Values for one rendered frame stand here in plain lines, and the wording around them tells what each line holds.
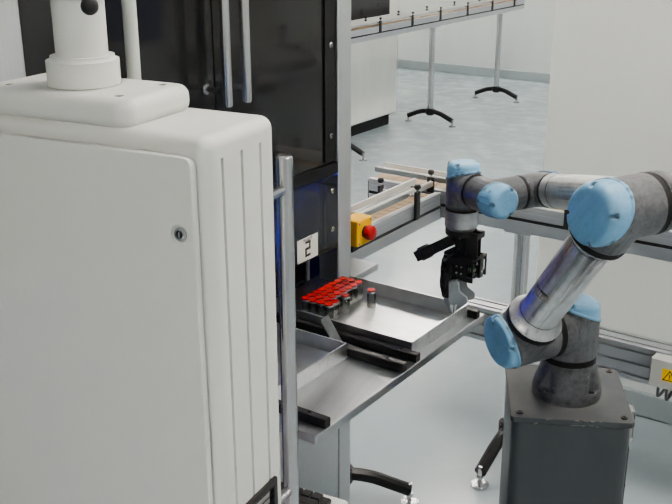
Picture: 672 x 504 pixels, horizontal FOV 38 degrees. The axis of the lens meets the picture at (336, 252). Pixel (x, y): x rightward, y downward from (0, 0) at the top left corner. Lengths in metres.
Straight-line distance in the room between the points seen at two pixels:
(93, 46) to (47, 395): 0.51
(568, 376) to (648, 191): 0.54
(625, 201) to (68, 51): 0.95
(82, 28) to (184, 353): 0.44
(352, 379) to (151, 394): 0.77
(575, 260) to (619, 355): 1.31
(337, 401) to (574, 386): 0.53
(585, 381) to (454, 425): 1.54
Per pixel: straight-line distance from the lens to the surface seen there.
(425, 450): 3.51
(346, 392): 1.99
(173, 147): 1.22
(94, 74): 1.34
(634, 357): 3.12
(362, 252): 2.81
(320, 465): 2.70
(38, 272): 1.41
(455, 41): 11.21
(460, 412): 3.76
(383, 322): 2.31
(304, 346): 2.19
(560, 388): 2.17
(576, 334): 2.11
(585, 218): 1.77
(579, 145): 3.62
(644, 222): 1.77
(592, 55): 3.56
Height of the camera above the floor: 1.82
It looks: 20 degrees down
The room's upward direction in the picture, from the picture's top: straight up
